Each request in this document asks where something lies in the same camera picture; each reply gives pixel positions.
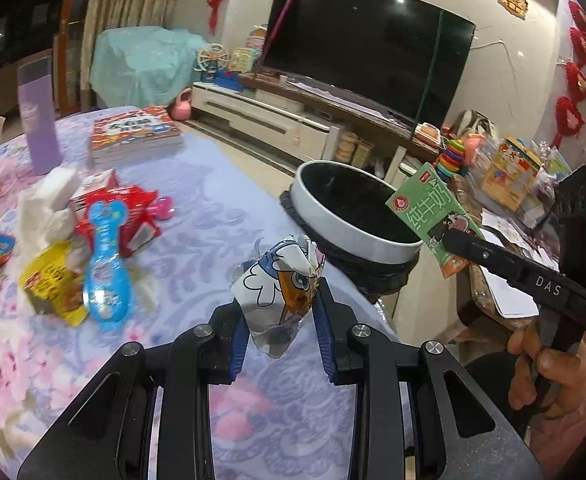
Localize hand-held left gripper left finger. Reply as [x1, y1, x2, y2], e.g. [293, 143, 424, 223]
[18, 300, 250, 480]

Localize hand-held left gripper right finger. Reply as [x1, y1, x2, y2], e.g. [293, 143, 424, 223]
[315, 279, 544, 480]

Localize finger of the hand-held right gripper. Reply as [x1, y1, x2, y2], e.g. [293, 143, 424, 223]
[443, 230, 586, 333]

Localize cartoon duck wrapper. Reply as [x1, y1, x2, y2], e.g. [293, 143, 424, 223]
[230, 234, 326, 359]

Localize green milk carton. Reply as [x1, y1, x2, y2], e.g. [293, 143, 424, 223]
[385, 162, 486, 279]

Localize white round bin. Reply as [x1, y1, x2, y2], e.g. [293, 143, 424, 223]
[279, 160, 426, 307]

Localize white red milk carton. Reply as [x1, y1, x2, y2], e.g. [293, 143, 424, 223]
[70, 170, 120, 213]

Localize person's right hand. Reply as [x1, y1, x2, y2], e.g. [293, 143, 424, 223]
[507, 327, 586, 442]

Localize white paper sheets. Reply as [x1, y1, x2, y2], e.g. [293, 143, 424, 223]
[473, 225, 541, 322]

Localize colourful toy box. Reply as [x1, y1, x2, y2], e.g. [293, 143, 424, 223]
[480, 135, 544, 212]

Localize colourful stacking rings toy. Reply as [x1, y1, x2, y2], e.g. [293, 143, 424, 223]
[435, 139, 470, 179]

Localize red fish hanging decorations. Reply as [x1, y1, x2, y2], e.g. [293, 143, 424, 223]
[554, 0, 586, 150]

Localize blue toy blister pack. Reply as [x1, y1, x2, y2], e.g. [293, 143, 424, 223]
[83, 200, 136, 334]

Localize floral tablecloth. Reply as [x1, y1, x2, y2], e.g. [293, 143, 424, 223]
[0, 105, 398, 480]

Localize pink plastic toy piece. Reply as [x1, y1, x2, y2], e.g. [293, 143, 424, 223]
[148, 197, 176, 222]

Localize red crumpled packaging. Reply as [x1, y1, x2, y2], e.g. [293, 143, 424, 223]
[73, 185, 162, 257]

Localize yellow snack packet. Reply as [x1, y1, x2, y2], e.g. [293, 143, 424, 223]
[19, 241, 90, 329]

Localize stacked yellow containers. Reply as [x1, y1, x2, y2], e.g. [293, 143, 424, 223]
[335, 132, 358, 159]

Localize white crumpled tissue paper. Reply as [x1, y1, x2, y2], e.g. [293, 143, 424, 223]
[15, 167, 82, 263]

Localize stack of picture books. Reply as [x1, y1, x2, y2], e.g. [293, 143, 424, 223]
[89, 106, 184, 167]

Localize cream television cabinet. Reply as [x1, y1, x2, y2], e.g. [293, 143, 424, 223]
[190, 79, 426, 181]

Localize pink kettlebell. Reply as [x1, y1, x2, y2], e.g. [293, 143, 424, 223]
[170, 87, 194, 121]

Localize black flat television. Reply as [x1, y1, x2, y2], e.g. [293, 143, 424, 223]
[260, 0, 476, 127]

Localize blue toy base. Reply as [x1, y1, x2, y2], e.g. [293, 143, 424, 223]
[215, 72, 244, 92]

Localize colourful toy board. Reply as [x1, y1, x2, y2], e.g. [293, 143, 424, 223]
[228, 46, 260, 77]

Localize ferris wheel toy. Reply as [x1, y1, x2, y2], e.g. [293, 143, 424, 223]
[195, 42, 232, 84]

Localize teal cloth-covered furniture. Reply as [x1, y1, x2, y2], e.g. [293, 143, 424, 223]
[90, 25, 210, 109]

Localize purple bottle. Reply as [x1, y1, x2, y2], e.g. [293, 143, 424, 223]
[17, 57, 64, 177]

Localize wooden framed glass door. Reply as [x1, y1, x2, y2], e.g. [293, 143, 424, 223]
[0, 0, 71, 116]

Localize gold red wall ornament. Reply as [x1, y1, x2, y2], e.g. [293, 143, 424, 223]
[497, 0, 530, 20]

